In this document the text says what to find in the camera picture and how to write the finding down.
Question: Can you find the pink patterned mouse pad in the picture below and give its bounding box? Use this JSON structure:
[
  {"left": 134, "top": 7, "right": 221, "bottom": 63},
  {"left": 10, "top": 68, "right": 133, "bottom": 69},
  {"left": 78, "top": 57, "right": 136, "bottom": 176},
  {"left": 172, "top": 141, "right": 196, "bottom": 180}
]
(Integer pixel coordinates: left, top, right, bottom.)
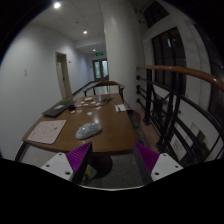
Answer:
[{"left": 28, "top": 120, "right": 66, "bottom": 144}]

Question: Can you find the white notepad with pen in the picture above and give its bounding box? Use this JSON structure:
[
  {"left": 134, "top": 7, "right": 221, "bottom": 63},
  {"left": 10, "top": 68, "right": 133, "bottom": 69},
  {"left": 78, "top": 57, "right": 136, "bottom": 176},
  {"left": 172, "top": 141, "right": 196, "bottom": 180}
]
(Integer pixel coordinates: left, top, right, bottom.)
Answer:
[{"left": 115, "top": 104, "right": 126, "bottom": 112}]

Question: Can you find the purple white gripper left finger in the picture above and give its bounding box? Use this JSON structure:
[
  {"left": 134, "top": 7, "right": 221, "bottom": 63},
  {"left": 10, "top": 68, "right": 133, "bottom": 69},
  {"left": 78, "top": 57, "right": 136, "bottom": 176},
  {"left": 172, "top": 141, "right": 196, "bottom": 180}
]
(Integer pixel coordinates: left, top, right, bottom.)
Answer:
[{"left": 42, "top": 142, "right": 92, "bottom": 184}]

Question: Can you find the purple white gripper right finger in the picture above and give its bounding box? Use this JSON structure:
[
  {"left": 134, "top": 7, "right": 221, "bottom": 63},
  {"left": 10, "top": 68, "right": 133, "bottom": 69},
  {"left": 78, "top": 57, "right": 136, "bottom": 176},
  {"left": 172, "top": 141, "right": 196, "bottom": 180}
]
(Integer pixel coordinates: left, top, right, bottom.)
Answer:
[{"left": 134, "top": 143, "right": 182, "bottom": 183}]

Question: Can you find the white interior door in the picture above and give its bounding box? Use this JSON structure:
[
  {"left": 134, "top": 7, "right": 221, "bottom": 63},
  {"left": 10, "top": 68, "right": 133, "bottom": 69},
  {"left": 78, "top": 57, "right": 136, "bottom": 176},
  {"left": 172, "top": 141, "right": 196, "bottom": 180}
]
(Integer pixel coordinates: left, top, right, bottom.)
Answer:
[{"left": 56, "top": 52, "right": 72, "bottom": 99}]

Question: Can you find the white paper card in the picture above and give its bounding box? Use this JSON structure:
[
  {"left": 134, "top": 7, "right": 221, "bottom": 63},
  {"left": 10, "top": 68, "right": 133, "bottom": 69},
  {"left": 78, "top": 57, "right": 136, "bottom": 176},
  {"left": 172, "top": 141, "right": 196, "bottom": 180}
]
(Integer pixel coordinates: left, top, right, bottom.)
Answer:
[{"left": 85, "top": 97, "right": 93, "bottom": 101}]

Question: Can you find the black closed laptop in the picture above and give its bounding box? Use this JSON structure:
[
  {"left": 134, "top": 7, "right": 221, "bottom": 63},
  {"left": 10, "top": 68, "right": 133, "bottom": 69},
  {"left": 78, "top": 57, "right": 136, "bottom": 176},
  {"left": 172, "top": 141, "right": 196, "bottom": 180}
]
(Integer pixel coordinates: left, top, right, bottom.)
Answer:
[{"left": 43, "top": 101, "right": 75, "bottom": 117}]

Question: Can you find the brown wooden table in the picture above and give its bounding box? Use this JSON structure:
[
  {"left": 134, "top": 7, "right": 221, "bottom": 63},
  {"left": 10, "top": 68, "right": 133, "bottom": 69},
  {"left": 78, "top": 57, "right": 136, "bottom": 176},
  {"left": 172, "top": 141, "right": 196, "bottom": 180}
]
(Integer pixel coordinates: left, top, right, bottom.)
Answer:
[{"left": 14, "top": 92, "right": 138, "bottom": 178}]

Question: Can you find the wooden armchair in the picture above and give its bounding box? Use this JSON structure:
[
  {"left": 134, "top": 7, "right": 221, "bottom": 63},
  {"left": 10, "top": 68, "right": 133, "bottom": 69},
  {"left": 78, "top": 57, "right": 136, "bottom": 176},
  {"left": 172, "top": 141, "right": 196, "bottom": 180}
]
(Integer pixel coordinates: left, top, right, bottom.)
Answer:
[{"left": 83, "top": 80, "right": 125, "bottom": 102}]

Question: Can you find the wooden handrail black railing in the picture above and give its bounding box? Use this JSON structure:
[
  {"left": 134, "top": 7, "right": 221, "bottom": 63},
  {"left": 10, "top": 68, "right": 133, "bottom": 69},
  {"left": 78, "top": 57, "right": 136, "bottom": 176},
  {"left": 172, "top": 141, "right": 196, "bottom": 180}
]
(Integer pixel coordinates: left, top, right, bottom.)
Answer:
[{"left": 135, "top": 64, "right": 224, "bottom": 168}]

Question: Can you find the glass double exit door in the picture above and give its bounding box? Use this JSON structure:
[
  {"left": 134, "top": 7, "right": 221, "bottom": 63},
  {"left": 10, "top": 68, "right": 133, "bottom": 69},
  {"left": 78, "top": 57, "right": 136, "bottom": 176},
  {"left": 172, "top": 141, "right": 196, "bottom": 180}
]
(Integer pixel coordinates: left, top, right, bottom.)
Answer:
[{"left": 92, "top": 59, "right": 109, "bottom": 81}]

